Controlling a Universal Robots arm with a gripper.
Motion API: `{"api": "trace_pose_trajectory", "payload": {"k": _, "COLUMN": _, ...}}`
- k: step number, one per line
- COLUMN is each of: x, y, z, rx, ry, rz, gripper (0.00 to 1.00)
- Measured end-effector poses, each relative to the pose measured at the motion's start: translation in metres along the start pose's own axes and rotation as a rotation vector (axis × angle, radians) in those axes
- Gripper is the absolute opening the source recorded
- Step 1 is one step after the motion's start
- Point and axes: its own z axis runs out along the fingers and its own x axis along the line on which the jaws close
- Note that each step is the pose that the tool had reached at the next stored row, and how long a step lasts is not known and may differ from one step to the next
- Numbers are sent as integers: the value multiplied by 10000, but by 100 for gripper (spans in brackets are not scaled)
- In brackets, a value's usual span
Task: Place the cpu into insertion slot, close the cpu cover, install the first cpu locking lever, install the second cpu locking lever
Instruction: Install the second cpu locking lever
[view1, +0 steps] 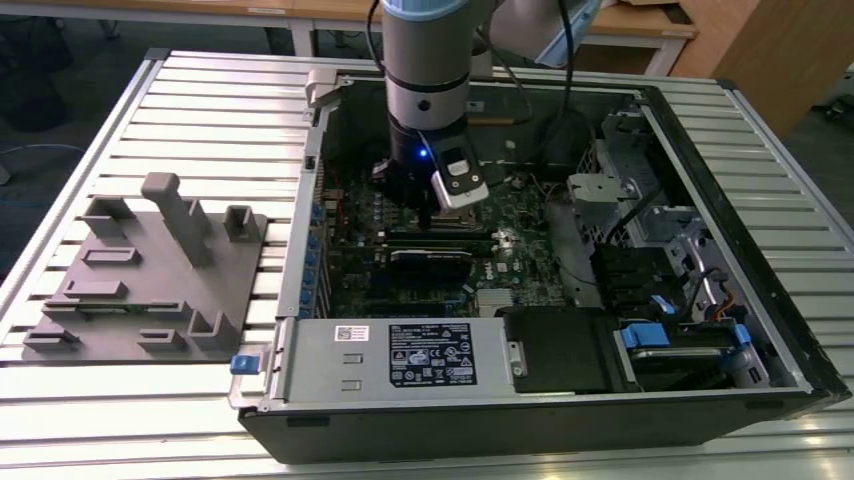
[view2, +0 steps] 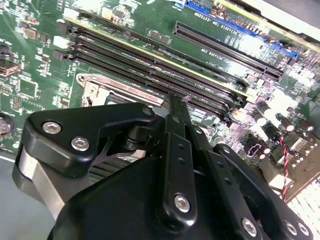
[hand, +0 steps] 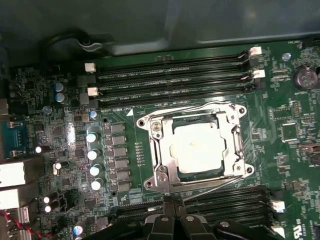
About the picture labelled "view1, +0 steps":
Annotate metal socket cover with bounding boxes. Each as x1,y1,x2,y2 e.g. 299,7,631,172
432,207,483,229

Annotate black RAM slot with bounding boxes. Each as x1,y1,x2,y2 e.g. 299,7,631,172
384,227,503,234
384,232,503,240
384,238,503,245

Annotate black graphics card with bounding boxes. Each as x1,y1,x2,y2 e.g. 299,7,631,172
388,248,476,294

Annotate green motherboard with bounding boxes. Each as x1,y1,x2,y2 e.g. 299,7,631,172
311,162,592,321

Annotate silver chipset heat sink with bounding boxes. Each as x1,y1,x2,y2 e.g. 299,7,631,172
476,288,520,308

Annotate silver drive cage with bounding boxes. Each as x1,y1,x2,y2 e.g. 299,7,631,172
565,110,722,261

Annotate silver power supply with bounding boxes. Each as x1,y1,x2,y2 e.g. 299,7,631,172
264,317,519,407

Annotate wooden desk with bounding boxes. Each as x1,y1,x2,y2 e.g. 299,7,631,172
292,0,700,76
0,0,319,60

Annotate grey parts rack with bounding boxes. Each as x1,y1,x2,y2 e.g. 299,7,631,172
18,172,272,370

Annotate blue case latch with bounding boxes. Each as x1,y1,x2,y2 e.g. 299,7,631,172
227,354,263,377

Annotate hard disk in blue carrier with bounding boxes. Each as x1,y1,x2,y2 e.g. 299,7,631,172
616,322,732,392

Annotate green RAM stick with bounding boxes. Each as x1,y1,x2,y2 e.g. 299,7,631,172
76,305,153,316

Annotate black PC case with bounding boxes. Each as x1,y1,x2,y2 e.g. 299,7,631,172
225,67,854,466

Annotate wooden cabinet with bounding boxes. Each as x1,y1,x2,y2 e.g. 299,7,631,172
666,0,854,136

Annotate black chair base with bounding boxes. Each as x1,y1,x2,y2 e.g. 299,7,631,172
823,69,854,121

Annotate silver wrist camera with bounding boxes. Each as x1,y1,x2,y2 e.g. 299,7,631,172
429,147,489,210

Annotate thin black cable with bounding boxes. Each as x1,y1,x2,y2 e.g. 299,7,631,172
363,0,388,75

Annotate silver metal bracket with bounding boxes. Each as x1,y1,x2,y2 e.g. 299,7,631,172
565,172,639,204

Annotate thick black cable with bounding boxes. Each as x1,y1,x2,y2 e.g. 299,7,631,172
603,189,666,249

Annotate blue floor cable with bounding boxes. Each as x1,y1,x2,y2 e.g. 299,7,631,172
0,143,89,214

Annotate coloured power wires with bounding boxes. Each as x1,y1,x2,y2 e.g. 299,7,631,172
706,292,746,324

